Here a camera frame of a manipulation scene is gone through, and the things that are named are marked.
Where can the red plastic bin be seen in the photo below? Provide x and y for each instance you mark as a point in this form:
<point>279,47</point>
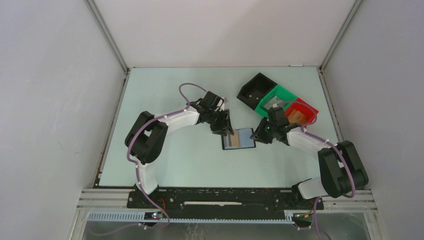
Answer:
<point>302,106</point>

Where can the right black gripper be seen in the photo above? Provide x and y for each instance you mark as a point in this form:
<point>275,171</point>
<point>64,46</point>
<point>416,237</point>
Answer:
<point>259,134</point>

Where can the green plastic bin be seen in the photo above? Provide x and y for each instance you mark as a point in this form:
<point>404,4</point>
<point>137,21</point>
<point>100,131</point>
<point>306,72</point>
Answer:
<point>276,95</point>

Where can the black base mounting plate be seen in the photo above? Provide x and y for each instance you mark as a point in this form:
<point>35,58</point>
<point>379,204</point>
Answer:
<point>221,203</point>

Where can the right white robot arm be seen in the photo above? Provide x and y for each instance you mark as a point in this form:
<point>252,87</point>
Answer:
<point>342,172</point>

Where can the white card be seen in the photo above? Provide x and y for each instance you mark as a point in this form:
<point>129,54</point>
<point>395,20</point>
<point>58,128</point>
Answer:
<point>274,100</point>

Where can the black plastic bin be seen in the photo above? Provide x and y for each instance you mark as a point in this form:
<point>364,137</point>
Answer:
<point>255,90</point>

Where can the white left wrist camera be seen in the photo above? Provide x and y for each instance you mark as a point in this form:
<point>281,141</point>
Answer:
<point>221,104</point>

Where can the aluminium frame rail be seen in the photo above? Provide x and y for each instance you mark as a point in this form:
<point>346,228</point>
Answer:
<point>103,204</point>

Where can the black card holder wallet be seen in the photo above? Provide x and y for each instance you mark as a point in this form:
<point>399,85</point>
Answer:
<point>241,139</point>

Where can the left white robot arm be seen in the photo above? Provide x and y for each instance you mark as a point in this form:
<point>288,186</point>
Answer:
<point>147,136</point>

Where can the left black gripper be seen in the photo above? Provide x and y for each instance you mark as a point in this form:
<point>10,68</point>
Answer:
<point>224,126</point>

